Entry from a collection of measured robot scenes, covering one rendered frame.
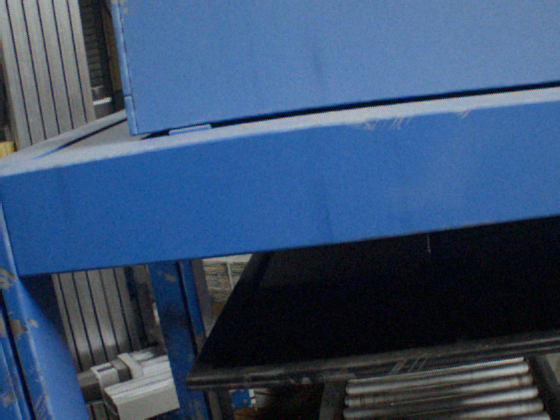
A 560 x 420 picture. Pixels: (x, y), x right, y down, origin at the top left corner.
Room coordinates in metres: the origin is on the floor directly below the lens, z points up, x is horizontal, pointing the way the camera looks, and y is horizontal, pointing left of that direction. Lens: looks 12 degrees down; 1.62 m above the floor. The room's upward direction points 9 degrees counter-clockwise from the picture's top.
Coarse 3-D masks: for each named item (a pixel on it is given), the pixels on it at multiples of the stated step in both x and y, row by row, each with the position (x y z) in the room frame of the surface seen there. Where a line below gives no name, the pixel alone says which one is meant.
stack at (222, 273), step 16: (240, 256) 2.95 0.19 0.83; (208, 272) 2.96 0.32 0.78; (224, 272) 2.92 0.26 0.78; (240, 272) 2.88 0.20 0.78; (208, 288) 2.96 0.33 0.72; (224, 288) 2.93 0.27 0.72; (224, 304) 2.94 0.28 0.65; (320, 384) 3.02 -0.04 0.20; (256, 400) 2.91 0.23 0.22; (272, 400) 2.87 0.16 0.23; (288, 400) 2.84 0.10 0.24; (304, 400) 2.89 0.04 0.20; (320, 400) 2.99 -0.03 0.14; (240, 416) 2.95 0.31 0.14; (256, 416) 2.93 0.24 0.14; (304, 416) 2.87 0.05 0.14
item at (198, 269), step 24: (168, 264) 1.27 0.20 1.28; (192, 264) 1.26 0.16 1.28; (168, 288) 1.27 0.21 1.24; (192, 288) 1.26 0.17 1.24; (168, 312) 1.27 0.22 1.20; (192, 312) 1.26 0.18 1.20; (168, 336) 1.27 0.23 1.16; (192, 336) 1.27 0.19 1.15; (192, 360) 1.27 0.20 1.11; (192, 408) 1.27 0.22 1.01; (216, 408) 1.26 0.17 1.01
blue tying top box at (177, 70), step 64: (128, 0) 0.76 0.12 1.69; (192, 0) 0.75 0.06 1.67; (256, 0) 0.74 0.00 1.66; (320, 0) 0.73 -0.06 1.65; (384, 0) 0.72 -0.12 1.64; (448, 0) 0.72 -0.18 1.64; (512, 0) 0.71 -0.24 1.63; (128, 64) 0.76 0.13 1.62; (192, 64) 0.75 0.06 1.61; (256, 64) 0.74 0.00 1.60; (320, 64) 0.74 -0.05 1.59; (384, 64) 0.73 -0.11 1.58; (448, 64) 0.72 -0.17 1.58; (512, 64) 0.71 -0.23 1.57
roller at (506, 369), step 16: (480, 368) 1.67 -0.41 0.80; (496, 368) 1.66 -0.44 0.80; (512, 368) 1.64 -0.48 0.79; (528, 368) 1.64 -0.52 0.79; (352, 384) 1.72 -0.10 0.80; (368, 384) 1.70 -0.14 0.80; (384, 384) 1.69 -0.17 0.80; (400, 384) 1.68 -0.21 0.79; (416, 384) 1.67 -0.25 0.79; (432, 384) 1.67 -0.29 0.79
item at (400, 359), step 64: (256, 256) 1.12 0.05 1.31; (320, 256) 1.10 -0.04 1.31; (384, 256) 1.05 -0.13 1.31; (512, 256) 0.93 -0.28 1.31; (256, 320) 0.87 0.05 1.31; (320, 320) 0.84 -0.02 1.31; (384, 320) 0.81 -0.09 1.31; (448, 320) 0.77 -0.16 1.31; (512, 320) 0.74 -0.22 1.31; (192, 384) 0.71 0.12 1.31; (256, 384) 0.70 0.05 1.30
